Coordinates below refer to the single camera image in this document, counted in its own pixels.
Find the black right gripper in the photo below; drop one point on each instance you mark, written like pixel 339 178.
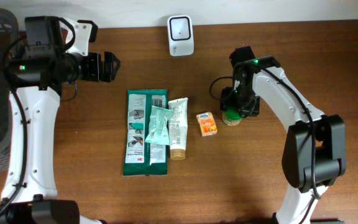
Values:
pixel 247 108

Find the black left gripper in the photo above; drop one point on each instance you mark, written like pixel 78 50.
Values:
pixel 95 66

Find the green lid jar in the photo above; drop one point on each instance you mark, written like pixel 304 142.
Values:
pixel 231 118

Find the orange tissue pack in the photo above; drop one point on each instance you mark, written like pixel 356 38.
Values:
pixel 207 124

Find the white tube tan cap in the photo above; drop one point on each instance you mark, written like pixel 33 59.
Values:
pixel 178 128

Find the teal small sachet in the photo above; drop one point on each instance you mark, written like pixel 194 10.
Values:
pixel 158 126

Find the green 3M package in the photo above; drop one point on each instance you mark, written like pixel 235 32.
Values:
pixel 142 158

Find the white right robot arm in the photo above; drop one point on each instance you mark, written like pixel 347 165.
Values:
pixel 314 154

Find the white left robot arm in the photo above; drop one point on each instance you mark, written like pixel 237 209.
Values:
pixel 30 194

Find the white barcode scanner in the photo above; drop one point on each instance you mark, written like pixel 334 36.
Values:
pixel 180 35

